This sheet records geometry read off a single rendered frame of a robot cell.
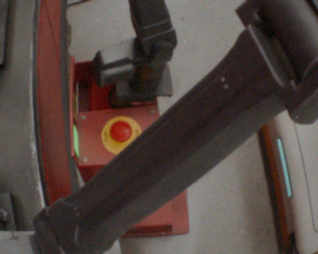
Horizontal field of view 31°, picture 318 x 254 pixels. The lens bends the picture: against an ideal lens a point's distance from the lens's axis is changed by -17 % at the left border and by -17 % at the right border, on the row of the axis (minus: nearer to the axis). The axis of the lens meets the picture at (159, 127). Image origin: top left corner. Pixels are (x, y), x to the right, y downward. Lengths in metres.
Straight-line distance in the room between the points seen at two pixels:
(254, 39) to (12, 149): 0.72
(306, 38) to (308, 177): 1.31
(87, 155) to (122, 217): 0.62
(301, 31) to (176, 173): 0.18
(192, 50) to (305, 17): 1.71
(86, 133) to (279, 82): 0.79
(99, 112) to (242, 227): 0.86
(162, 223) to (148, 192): 1.28
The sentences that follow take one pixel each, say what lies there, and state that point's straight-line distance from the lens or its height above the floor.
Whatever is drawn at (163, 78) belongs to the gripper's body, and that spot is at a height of 0.80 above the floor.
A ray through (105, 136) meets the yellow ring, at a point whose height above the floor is 0.78.
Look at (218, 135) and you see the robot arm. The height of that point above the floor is 1.44.
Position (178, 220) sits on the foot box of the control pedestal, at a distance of 1.94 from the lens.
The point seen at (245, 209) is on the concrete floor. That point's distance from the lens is 1.97.
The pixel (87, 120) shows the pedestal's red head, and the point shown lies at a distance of 1.22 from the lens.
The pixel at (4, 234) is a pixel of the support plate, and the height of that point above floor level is 1.00.
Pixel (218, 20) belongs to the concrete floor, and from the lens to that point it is 2.22.
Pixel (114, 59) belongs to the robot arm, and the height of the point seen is 0.94.
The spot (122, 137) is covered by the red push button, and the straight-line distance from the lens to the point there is 1.17.
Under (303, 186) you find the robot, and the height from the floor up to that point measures 0.28.
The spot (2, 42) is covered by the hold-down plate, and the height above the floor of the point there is 0.90.
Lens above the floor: 1.91
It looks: 70 degrees down
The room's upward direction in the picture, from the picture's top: 2 degrees counter-clockwise
